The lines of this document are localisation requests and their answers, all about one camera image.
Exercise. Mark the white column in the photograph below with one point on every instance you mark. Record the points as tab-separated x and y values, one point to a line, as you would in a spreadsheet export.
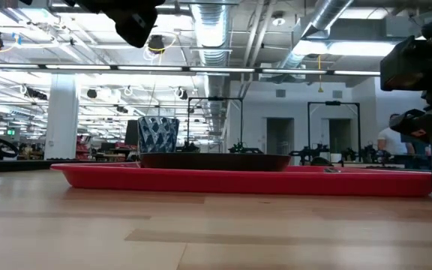
62	120

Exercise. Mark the red plastic tray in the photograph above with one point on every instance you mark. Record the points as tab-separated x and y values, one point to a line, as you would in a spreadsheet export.
238	183

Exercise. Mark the black robot station frame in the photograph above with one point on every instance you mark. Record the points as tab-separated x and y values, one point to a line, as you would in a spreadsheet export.
333	102
216	98

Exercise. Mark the dark grey round plate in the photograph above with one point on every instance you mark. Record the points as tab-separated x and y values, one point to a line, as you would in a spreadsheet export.
216	162

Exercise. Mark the grey door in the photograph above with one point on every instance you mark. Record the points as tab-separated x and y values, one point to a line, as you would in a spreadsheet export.
339	135
279	137

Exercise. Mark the black background robot arm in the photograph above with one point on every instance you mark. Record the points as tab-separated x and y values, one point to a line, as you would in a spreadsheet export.
309	153
244	149

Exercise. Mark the silver spiral air duct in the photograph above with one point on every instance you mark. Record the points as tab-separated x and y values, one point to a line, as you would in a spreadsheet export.
328	11
211	30

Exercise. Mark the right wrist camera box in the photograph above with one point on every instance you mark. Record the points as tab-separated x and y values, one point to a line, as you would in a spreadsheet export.
407	63

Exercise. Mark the blue patterned cup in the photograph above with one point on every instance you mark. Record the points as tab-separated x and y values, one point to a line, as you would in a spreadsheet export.
158	135

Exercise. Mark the black monitor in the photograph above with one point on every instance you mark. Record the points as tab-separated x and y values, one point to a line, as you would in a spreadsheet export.
131	133

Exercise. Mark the person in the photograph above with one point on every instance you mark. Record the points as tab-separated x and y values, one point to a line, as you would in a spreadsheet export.
390	140

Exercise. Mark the long ceiling light bar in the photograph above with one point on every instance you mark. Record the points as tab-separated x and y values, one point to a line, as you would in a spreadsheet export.
152	68

